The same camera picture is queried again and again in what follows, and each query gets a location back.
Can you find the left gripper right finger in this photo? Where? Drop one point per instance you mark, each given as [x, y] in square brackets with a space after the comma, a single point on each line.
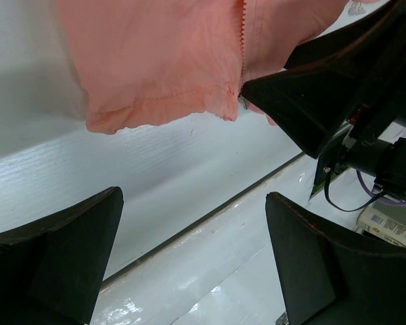
[332, 275]

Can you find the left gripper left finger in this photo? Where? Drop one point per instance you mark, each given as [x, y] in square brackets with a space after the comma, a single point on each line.
[52, 269]

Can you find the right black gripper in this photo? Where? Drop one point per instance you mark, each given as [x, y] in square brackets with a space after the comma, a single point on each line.
[313, 97]

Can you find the pink jacket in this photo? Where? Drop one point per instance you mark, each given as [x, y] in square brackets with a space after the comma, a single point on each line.
[153, 62]

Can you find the white front cover panel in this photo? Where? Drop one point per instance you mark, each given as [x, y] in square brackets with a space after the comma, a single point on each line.
[223, 271]

